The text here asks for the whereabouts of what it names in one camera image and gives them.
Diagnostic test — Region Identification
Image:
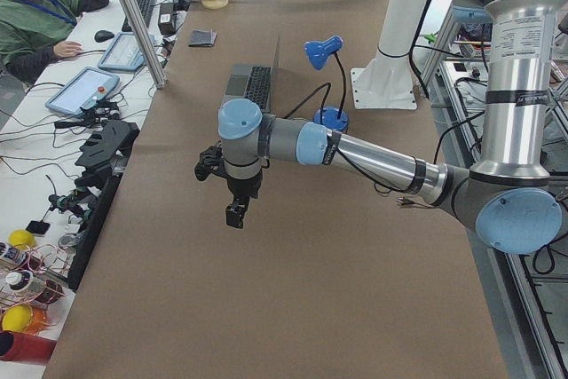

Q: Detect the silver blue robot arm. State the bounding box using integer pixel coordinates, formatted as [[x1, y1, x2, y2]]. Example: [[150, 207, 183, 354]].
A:
[[218, 0, 567, 254]]

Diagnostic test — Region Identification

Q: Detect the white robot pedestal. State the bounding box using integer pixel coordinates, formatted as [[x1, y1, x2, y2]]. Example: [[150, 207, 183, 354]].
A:
[[351, 0, 428, 110]]

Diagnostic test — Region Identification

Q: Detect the yellow ball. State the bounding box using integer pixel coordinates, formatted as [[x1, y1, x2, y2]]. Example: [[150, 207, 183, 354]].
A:
[[8, 229, 36, 249]]

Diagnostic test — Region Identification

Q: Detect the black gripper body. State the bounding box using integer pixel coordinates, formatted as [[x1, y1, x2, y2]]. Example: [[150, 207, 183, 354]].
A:
[[227, 174, 262, 210]]

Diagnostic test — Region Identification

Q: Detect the teach pendant tablet far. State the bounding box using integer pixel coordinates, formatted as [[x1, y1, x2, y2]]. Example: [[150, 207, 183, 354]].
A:
[[98, 32, 145, 73]]

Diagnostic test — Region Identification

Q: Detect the blue desk lamp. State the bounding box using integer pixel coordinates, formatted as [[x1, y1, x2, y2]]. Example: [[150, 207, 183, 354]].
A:
[[304, 36, 349, 132]]

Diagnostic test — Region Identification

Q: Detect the teach pendant tablet near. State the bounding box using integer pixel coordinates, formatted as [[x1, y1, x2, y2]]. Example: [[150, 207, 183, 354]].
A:
[[44, 67, 120, 115]]

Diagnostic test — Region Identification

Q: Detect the black keyboard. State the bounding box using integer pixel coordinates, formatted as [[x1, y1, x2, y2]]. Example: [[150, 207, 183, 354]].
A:
[[136, 0, 154, 28]]

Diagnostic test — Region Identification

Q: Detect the grey laptop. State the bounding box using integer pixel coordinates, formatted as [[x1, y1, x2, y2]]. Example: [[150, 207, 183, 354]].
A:
[[220, 34, 280, 113]]

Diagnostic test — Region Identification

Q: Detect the red cylinder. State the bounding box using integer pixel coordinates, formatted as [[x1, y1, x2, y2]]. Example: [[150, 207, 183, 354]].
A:
[[1, 331, 57, 366]]

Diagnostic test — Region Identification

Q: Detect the teach pendant tablet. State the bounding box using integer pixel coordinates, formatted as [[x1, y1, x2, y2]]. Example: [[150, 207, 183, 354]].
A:
[[44, 67, 120, 115], [98, 32, 145, 73]]

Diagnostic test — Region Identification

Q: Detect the black small box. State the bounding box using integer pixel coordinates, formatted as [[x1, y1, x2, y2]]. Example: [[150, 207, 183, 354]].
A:
[[158, 2, 177, 36]]

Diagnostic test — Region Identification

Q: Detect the folded grey purple cloth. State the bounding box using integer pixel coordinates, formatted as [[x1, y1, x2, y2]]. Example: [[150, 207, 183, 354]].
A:
[[188, 29, 217, 47]]

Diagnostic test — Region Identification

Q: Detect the person in green shirt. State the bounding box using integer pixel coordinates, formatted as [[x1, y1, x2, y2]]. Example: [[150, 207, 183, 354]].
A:
[[1, 0, 109, 84]]

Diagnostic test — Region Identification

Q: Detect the black computer mouse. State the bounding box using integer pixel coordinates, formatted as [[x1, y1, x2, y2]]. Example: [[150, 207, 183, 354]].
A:
[[94, 30, 114, 43]]

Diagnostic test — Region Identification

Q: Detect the black plastic holder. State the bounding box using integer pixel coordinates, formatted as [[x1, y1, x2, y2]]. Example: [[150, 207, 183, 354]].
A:
[[75, 120, 140, 170]]

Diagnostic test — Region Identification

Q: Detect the yellow lemon toy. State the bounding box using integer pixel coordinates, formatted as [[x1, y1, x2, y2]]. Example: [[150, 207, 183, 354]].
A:
[[1, 304, 34, 333]]

